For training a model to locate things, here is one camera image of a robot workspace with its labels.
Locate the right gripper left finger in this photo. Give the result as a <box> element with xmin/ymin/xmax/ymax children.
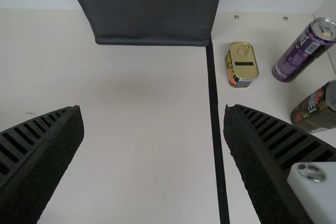
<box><xmin>0</xmin><ymin>105</ymin><xmax>85</xmax><ymax>224</ymax></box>

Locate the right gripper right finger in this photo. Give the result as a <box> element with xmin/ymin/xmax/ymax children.
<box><xmin>223</xmin><ymin>104</ymin><xmax>336</xmax><ymax>224</ymax></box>

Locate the dark coffee bottle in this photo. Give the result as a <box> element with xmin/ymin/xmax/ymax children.
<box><xmin>290</xmin><ymin>79</ymin><xmax>336</xmax><ymax>133</ymax></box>

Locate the black strip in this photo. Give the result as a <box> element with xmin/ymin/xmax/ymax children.
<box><xmin>206</xmin><ymin>37</ymin><xmax>229</xmax><ymax>224</ymax></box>

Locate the rectangular tin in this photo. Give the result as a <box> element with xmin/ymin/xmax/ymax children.
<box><xmin>225</xmin><ymin>41</ymin><xmax>260</xmax><ymax>88</ymax></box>

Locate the purple can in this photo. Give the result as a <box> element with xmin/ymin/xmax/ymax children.
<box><xmin>271</xmin><ymin>17</ymin><xmax>336</xmax><ymax>82</ymax></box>

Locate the dark grey bag with straps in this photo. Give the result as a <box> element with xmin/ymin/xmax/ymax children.
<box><xmin>62</xmin><ymin>0</ymin><xmax>227</xmax><ymax>47</ymax></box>

